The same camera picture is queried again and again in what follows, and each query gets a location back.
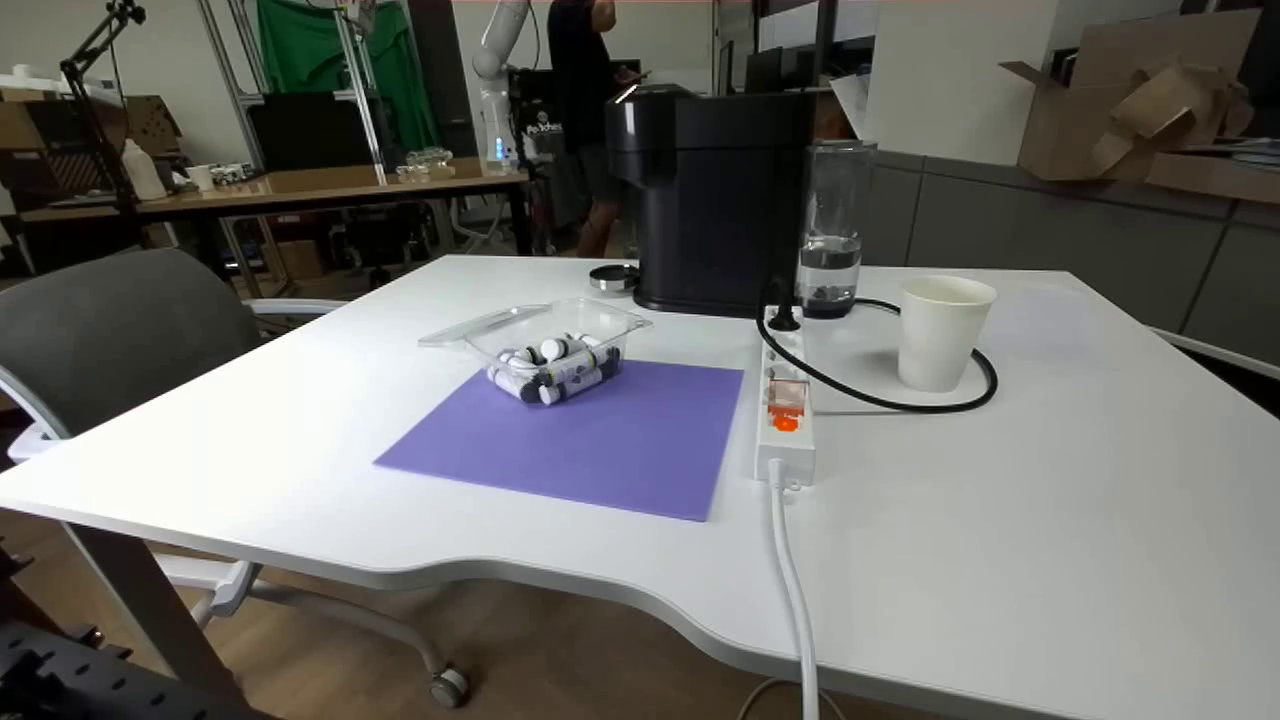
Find green cloth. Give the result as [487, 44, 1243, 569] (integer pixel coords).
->
[256, 0, 442, 153]

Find black coffee machine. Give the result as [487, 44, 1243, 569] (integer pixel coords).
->
[605, 84, 817, 319]

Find white cable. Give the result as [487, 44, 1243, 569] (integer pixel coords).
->
[738, 458, 823, 720]

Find clear water tank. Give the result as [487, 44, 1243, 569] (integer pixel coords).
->
[797, 140, 879, 321]

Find stack of cardboard boxes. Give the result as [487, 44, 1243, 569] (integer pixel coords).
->
[0, 88, 184, 203]

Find black monitor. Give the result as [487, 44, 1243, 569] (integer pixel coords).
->
[246, 90, 387, 173]

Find white plastic bottle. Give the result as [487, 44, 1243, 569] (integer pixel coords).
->
[120, 138, 169, 202]

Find purple mat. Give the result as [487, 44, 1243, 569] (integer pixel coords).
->
[373, 358, 745, 523]

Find clear glass items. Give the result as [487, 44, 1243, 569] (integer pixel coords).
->
[395, 147, 457, 184]

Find aluminium frame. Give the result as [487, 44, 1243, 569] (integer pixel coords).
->
[194, 0, 393, 188]

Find person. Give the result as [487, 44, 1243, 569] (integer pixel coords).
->
[546, 0, 653, 260]

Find white power strip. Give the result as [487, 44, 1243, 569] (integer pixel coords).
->
[755, 305, 817, 489]

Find grey office chair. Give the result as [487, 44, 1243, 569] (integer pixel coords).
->
[0, 248, 471, 710]

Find white paper cup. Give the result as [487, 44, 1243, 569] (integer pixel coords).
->
[897, 275, 999, 393]

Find grey cabinet row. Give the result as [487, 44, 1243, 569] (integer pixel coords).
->
[868, 150, 1280, 367]

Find open cardboard box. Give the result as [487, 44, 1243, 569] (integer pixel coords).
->
[1000, 8, 1263, 183]

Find clear plastic pack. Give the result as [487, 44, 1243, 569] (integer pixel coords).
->
[418, 297, 653, 406]

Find wooden table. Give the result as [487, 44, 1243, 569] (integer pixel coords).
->
[18, 165, 537, 301]

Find black cable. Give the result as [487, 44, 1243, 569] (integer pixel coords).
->
[764, 297, 1000, 415]

